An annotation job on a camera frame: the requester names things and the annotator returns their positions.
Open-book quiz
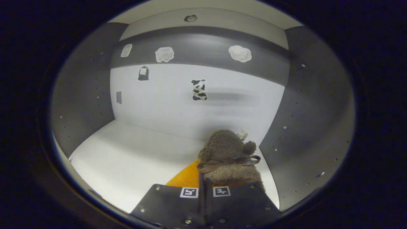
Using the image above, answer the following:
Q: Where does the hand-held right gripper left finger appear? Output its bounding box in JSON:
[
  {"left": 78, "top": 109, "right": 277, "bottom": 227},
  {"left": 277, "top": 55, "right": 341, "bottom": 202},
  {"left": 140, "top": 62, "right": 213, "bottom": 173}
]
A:
[{"left": 130, "top": 159, "right": 204, "bottom": 228}]

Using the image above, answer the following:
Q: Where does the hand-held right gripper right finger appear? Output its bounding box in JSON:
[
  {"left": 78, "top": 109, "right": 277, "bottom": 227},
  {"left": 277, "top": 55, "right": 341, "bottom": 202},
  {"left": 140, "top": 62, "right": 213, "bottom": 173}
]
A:
[{"left": 204, "top": 183, "right": 281, "bottom": 228}]

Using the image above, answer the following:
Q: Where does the white shoe cabinet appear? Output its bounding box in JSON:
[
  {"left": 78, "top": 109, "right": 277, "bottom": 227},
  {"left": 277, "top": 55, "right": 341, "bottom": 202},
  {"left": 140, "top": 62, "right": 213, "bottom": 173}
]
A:
[{"left": 49, "top": 0, "right": 356, "bottom": 214}]

